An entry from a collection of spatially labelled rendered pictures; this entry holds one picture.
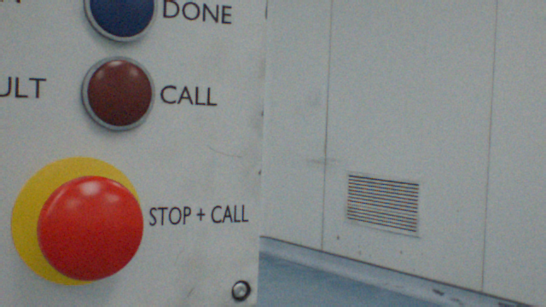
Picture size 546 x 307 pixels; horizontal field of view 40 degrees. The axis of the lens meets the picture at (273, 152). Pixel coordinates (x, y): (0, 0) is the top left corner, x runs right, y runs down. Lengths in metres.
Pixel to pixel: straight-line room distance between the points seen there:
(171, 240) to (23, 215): 0.06
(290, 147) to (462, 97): 1.39
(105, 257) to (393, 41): 3.92
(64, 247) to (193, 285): 0.07
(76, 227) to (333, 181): 4.22
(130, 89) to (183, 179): 0.05
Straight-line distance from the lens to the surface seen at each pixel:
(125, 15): 0.31
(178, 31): 0.33
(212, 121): 0.33
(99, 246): 0.29
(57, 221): 0.29
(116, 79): 0.31
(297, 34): 4.81
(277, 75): 4.94
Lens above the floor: 0.92
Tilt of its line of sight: 3 degrees down
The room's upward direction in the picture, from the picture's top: 2 degrees clockwise
